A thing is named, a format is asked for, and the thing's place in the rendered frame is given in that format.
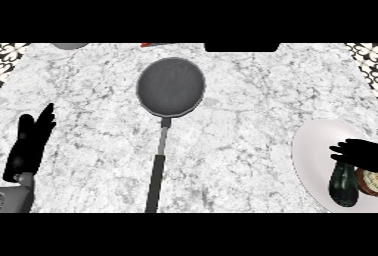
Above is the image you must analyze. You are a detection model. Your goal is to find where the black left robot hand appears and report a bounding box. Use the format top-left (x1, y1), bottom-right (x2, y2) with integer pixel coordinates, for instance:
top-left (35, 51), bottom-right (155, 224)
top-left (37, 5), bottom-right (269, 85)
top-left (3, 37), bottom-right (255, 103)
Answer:
top-left (1, 102), bottom-right (57, 184)

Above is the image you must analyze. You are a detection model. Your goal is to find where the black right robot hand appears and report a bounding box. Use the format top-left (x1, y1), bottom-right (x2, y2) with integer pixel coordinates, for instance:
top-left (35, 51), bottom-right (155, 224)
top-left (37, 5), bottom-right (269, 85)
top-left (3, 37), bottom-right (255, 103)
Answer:
top-left (328, 138), bottom-right (378, 174)

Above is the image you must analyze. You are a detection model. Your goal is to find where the white plate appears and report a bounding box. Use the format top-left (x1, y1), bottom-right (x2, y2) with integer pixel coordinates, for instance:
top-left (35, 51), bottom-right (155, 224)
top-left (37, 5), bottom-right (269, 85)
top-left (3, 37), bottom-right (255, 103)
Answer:
top-left (291, 118), bottom-right (378, 214)

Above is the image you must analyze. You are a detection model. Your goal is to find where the grey frying pan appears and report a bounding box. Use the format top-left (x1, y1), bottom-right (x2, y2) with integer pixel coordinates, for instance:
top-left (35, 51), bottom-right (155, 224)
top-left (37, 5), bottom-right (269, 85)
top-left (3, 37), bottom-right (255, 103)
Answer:
top-left (134, 56), bottom-right (207, 214)

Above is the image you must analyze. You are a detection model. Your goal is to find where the dark green zucchini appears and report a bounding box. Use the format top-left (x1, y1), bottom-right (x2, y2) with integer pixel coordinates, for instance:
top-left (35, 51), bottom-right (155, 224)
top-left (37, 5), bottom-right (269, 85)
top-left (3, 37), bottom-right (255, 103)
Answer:
top-left (328, 161), bottom-right (360, 208)

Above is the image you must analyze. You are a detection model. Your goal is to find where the grey round object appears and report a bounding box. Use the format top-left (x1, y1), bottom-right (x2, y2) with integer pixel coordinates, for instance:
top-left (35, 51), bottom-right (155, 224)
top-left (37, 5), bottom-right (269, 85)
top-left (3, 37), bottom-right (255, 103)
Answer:
top-left (50, 42), bottom-right (91, 51)

